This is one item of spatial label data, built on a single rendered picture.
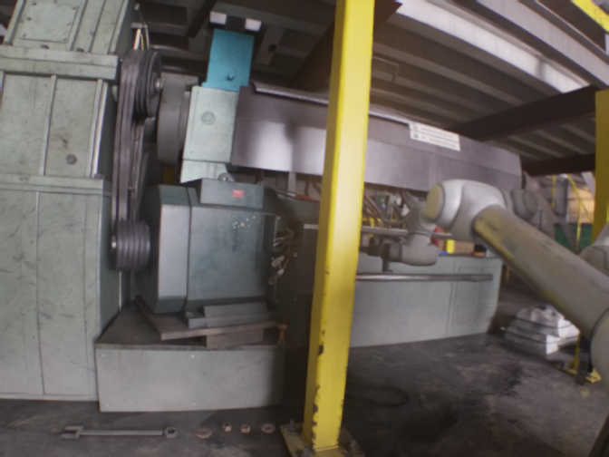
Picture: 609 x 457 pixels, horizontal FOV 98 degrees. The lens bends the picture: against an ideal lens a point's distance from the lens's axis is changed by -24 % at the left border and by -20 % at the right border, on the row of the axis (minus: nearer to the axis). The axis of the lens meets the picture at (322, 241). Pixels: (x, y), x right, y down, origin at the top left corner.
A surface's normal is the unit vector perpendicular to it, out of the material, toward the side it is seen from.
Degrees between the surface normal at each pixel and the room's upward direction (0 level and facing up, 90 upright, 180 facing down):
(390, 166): 90
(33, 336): 90
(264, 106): 78
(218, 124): 90
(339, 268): 90
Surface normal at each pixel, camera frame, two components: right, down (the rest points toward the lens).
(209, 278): 0.64, 0.09
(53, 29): 0.36, -0.11
